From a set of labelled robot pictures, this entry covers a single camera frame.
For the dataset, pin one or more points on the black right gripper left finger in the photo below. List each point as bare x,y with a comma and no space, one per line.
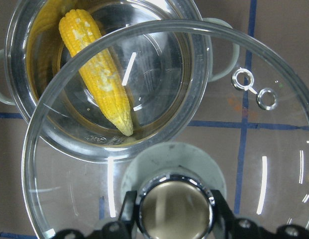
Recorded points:
127,212

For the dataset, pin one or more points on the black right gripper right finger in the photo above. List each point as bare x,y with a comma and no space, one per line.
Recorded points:
224,216

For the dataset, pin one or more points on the glass pot lid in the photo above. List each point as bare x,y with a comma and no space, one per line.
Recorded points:
249,139

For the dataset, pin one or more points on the yellow corn cob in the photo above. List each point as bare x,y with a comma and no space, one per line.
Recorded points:
78,30

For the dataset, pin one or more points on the grey steel cooking pot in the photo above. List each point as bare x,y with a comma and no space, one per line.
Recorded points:
139,91

